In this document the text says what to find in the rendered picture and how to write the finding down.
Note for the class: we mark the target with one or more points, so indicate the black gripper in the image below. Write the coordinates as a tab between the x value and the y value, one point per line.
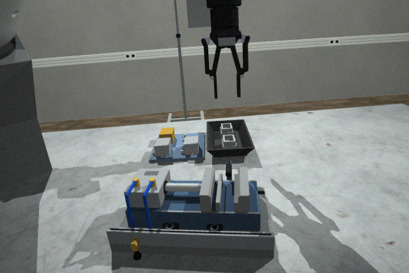
225	18

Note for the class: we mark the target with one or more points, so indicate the yellow block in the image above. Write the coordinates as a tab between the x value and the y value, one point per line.
167	132

